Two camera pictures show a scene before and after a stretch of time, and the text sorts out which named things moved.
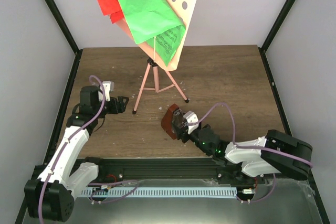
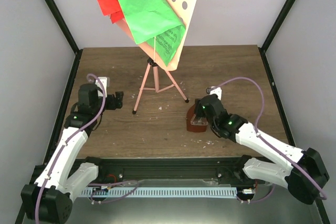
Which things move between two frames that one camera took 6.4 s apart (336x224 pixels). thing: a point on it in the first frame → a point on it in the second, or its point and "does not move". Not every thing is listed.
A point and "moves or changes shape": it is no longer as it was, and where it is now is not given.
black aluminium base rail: [195, 169] does not move
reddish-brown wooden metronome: [167, 121] moves or changes shape
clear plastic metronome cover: [178, 121] moves or changes shape
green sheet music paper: [151, 18] does not move
